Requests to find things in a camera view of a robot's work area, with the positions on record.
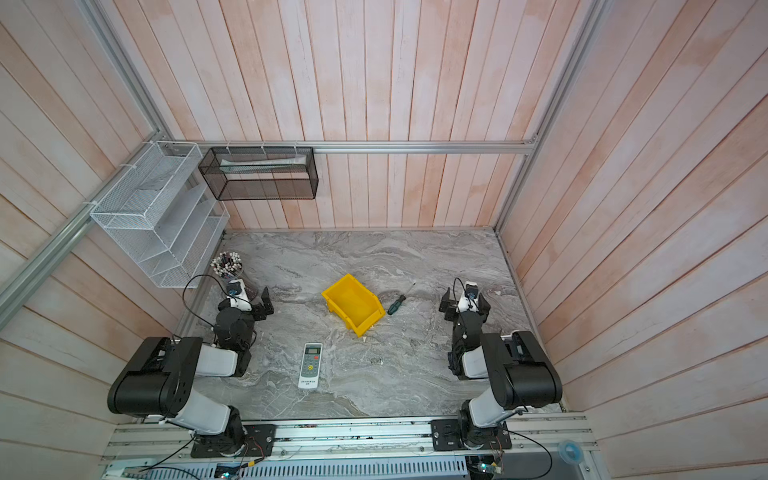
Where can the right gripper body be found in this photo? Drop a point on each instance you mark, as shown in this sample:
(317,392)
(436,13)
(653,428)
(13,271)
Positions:
(455,311)

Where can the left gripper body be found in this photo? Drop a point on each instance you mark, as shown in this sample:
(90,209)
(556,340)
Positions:
(258,313)

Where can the green handled screwdriver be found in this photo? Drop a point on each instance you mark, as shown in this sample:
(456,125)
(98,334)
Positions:
(395,306)

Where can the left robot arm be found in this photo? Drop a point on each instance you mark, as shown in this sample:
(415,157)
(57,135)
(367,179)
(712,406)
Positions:
(158,380)

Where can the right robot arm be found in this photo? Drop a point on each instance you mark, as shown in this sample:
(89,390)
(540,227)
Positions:
(519,372)

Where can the yellow plastic storage bin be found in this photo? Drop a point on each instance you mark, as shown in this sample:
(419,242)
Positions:
(354,304)

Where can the cup of pens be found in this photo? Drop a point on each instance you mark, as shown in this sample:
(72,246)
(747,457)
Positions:
(227,265)

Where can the white remote control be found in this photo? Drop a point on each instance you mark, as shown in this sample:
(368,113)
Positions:
(310,366)

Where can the small clear tape roll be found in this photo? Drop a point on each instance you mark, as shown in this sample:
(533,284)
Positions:
(570,452)

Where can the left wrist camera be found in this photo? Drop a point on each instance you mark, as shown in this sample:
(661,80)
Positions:
(237,289)

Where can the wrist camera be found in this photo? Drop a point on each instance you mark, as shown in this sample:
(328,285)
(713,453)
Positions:
(471,292)
(237,289)

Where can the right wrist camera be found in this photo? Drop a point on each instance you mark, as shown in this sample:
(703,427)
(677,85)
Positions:
(471,292)

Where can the white wire mesh shelf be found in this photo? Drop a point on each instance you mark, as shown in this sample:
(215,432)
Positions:
(165,220)

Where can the black mesh wall basket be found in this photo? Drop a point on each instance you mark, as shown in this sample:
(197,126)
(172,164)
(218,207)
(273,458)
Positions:
(260,173)

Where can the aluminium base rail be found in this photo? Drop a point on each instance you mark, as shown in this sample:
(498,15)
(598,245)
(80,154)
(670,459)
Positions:
(357,448)

